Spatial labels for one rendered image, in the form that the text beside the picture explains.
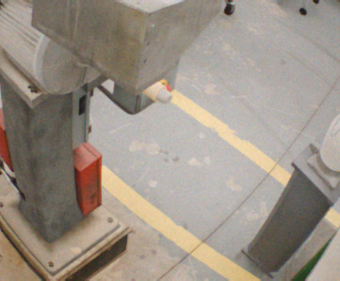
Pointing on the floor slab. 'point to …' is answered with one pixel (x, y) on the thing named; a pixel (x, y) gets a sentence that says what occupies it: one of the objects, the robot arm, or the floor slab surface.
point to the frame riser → (91, 267)
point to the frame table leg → (310, 264)
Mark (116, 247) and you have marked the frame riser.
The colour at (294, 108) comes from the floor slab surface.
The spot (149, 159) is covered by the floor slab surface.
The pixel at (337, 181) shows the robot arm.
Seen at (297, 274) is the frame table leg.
